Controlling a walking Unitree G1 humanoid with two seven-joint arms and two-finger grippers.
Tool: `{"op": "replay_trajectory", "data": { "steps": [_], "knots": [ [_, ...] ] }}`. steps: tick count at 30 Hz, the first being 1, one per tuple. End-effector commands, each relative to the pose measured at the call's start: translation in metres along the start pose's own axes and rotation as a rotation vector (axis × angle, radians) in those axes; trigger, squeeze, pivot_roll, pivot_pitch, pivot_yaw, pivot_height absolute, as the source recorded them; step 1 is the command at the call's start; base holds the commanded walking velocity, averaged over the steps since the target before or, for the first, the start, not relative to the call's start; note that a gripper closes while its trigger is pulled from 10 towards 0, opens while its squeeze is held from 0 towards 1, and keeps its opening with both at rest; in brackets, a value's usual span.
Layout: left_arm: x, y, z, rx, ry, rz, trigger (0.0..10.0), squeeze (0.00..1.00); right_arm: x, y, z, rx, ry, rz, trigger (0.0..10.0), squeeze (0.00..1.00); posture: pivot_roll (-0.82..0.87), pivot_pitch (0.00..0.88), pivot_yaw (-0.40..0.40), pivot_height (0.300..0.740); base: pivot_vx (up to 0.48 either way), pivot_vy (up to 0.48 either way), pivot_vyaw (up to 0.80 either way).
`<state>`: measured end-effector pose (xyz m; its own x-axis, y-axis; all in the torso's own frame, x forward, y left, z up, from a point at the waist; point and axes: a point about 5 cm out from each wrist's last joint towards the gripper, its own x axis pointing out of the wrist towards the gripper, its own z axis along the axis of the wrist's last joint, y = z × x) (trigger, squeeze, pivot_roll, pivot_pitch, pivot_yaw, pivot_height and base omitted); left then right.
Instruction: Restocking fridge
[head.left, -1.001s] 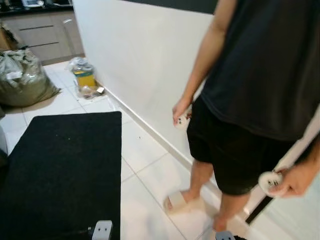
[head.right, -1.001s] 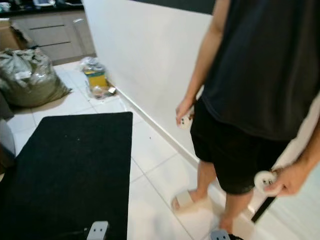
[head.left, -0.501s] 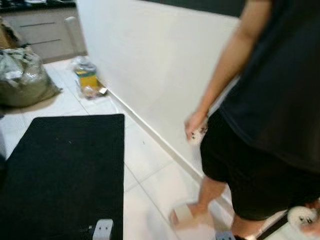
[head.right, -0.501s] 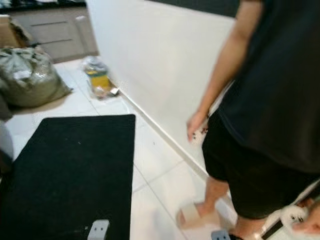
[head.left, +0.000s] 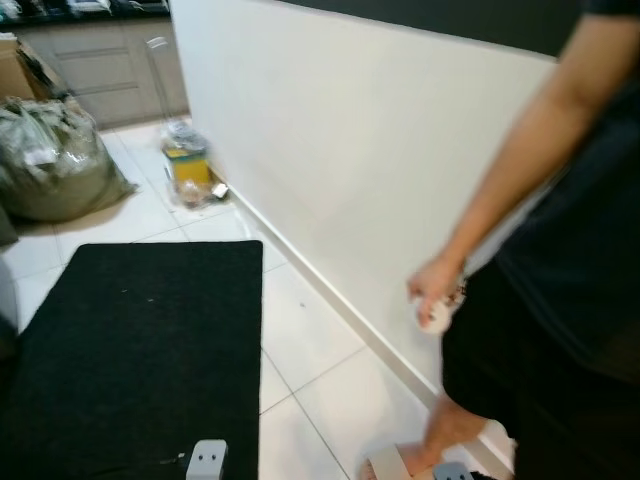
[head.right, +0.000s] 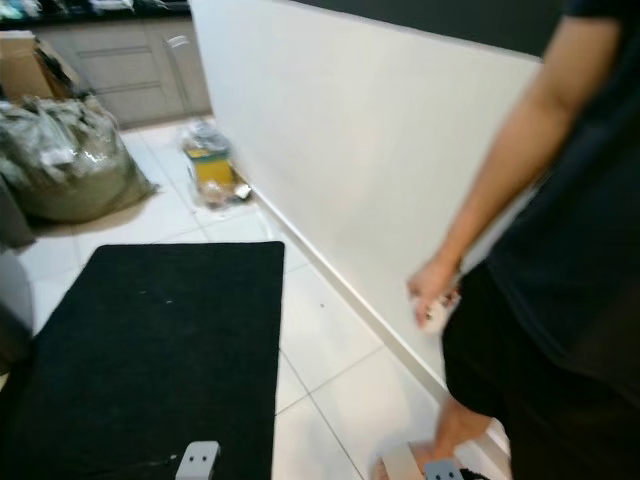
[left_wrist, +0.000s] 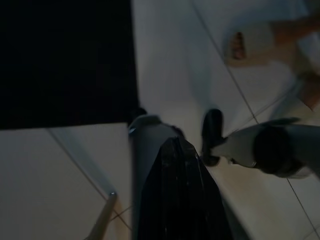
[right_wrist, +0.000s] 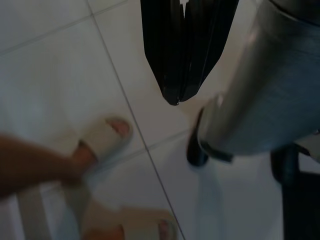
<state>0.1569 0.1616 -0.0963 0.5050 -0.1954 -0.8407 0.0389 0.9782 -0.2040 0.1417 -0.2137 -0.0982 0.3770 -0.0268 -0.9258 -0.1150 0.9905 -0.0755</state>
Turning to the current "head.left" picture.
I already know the person's bare hand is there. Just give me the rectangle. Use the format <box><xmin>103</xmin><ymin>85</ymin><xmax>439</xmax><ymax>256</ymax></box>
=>
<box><xmin>407</xmin><ymin>254</ymin><xmax>468</xmax><ymax>327</ymax></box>

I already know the white wad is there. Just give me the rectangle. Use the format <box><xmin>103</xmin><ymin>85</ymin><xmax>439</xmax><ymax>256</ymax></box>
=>
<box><xmin>418</xmin><ymin>292</ymin><xmax>461</xmax><ymax>334</ymax></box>

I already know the person in black clothes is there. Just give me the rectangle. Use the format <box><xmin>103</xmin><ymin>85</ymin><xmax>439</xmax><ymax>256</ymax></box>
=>
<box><xmin>440</xmin><ymin>0</ymin><xmax>640</xmax><ymax>480</ymax></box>

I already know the person's bare leg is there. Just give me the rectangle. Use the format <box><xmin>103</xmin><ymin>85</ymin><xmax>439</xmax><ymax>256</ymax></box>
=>
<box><xmin>398</xmin><ymin>392</ymin><xmax>493</xmax><ymax>477</ymax></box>

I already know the beige sandal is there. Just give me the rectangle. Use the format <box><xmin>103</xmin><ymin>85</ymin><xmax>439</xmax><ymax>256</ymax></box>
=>
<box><xmin>366</xmin><ymin>445</ymin><xmax>441</xmax><ymax>480</ymax></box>

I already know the black floor mat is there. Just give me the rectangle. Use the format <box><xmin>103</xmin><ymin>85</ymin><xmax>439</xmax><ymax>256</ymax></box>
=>
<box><xmin>0</xmin><ymin>240</ymin><xmax>265</xmax><ymax>480</ymax></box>

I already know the large green woven sack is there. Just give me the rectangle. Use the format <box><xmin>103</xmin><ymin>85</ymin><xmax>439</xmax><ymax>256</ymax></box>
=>
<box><xmin>0</xmin><ymin>97</ymin><xmax>138</xmax><ymax>223</ymax></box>

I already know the large open cardboard box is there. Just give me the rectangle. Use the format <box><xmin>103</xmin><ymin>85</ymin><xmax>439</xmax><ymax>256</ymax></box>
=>
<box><xmin>0</xmin><ymin>33</ymin><xmax>46</xmax><ymax>101</ymax></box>

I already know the black ledge on white wall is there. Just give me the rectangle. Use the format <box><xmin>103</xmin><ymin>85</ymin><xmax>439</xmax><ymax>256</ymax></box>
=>
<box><xmin>275</xmin><ymin>0</ymin><xmax>586</xmax><ymax>58</ymax></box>

